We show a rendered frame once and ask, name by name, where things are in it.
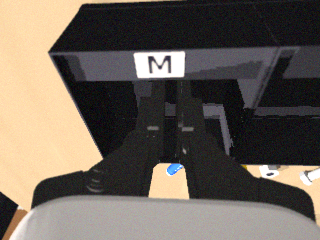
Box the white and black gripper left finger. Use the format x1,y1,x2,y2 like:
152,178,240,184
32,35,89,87
30,80,165,211

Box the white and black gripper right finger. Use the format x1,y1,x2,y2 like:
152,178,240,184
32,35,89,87
175,80,317,224

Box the blue cylinder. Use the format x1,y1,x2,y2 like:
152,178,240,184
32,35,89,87
166,164,183,176

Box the white bolt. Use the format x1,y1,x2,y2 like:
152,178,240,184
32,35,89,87
299,168,320,186

